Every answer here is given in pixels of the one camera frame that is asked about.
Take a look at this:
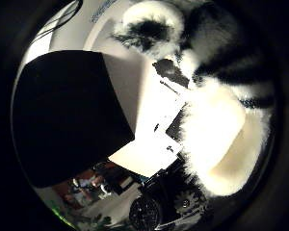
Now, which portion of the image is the zebra striped plush toy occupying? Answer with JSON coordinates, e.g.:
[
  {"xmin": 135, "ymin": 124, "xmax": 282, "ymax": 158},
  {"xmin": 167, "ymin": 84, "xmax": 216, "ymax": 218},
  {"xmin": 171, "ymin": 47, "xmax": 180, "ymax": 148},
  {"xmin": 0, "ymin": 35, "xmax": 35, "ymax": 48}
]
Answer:
[{"xmin": 111, "ymin": 0, "xmax": 277, "ymax": 197}]

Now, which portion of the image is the black fabric container box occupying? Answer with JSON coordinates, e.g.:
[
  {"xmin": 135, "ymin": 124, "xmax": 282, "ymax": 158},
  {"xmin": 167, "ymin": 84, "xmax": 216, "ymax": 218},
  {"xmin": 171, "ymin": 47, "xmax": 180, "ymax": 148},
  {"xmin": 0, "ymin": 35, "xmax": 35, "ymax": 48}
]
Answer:
[{"xmin": 11, "ymin": 49, "xmax": 136, "ymax": 189}]

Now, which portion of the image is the green leafy house plant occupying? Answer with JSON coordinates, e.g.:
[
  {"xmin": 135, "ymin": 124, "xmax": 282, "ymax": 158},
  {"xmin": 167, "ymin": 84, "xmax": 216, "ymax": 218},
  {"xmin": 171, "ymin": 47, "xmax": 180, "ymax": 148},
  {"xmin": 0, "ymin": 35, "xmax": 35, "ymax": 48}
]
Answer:
[{"xmin": 49, "ymin": 205, "xmax": 133, "ymax": 231}]

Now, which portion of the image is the black cable bundle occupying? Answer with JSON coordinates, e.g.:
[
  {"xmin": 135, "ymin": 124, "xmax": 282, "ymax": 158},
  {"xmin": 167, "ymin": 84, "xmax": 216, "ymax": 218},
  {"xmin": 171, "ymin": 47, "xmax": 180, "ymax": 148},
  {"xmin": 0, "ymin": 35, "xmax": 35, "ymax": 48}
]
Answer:
[{"xmin": 31, "ymin": 0, "xmax": 85, "ymax": 43}]

